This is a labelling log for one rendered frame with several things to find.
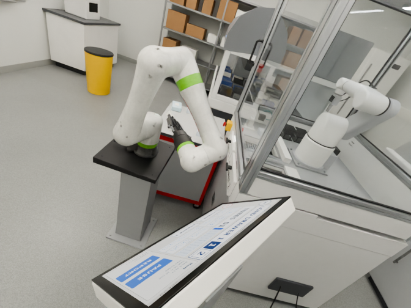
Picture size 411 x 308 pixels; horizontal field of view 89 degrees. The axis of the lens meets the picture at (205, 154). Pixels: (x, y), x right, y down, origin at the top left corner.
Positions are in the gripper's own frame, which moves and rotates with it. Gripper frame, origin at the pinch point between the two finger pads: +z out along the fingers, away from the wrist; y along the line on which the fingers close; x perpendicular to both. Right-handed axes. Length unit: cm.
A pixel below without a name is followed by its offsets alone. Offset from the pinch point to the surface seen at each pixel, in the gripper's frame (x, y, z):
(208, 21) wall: 92, 201, 389
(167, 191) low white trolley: -68, 68, 9
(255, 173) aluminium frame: 19, 14, -53
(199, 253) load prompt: 7, -32, -80
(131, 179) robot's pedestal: -45.5, 6.0, -10.4
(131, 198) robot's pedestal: -59, 15, -14
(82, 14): -73, 12, 370
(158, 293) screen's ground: 4, -43, -85
